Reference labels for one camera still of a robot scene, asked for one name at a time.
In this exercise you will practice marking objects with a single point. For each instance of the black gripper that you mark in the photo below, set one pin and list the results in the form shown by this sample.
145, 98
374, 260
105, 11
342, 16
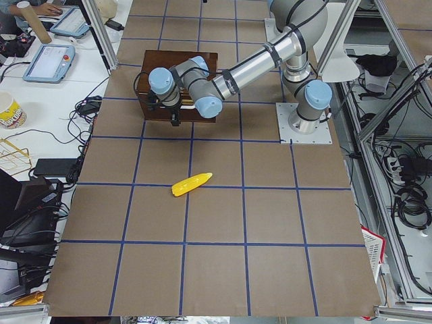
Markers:
173, 113

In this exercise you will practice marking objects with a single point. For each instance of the dark brown wooden drawer box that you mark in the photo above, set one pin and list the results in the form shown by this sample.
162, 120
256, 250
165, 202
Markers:
167, 59

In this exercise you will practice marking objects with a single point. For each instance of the yellow toy corn cob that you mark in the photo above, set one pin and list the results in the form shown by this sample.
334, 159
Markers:
183, 187

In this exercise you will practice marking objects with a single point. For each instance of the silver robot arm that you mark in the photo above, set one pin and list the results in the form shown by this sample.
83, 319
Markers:
301, 25

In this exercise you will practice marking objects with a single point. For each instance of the person hand on mouse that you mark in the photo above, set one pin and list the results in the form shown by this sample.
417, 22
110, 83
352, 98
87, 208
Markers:
48, 9

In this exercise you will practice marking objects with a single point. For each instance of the black power adapter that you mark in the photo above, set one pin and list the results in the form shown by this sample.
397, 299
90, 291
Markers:
58, 167

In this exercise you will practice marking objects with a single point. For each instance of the teach pendant tablet near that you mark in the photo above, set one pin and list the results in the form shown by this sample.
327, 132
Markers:
50, 64

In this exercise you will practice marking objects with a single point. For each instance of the teach pendant tablet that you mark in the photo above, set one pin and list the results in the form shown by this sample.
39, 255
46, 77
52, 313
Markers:
50, 64
72, 23

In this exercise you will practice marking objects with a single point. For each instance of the teach pendant tablet far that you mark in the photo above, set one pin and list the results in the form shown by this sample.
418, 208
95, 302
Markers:
72, 23

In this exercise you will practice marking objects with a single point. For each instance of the popcorn paper cup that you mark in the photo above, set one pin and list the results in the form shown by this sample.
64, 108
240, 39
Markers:
12, 115

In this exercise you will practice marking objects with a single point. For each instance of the cardboard tube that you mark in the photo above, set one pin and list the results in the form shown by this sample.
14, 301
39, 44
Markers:
33, 20

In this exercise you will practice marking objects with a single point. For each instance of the black cloth on cup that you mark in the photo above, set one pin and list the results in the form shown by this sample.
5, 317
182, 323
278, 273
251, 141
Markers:
378, 65

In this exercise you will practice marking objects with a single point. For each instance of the white and red basket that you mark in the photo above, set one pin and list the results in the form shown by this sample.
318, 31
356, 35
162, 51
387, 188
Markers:
375, 246

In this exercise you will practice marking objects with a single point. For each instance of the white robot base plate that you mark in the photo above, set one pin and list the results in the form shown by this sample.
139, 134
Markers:
294, 130

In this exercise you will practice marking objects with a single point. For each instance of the gold wire rack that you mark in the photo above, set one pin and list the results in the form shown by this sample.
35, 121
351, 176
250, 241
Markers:
14, 160

